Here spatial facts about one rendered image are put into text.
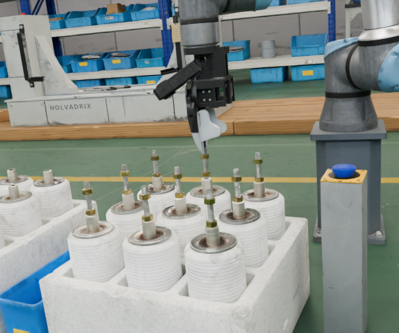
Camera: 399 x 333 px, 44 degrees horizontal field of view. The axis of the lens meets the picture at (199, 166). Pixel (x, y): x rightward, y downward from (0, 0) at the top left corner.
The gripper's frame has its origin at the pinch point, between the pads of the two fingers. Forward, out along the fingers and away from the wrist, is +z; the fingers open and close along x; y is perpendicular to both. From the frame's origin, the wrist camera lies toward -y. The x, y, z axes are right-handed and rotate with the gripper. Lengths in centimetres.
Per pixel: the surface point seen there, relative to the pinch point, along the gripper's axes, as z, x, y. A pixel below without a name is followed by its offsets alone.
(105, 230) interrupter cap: 9.6, -22.9, -11.1
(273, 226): 14.9, -5.2, 15.5
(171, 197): 10.8, -1.4, -7.1
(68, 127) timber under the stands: 27, 171, -148
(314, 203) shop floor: 35, 63, 16
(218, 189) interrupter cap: 9.7, 1.2, 2.8
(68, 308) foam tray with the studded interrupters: 21.5, -29.7, -16.5
